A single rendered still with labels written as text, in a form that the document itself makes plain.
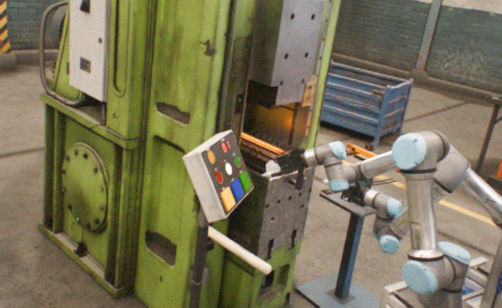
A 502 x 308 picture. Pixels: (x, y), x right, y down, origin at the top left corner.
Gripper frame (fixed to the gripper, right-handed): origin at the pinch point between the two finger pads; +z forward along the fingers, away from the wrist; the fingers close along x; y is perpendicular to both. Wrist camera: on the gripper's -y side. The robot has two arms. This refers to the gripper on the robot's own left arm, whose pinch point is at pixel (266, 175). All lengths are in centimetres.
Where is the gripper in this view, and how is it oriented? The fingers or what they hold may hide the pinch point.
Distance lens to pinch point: 226.3
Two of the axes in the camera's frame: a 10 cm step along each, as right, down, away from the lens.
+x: -3.3, 2.7, -9.0
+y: -3.5, -9.2, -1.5
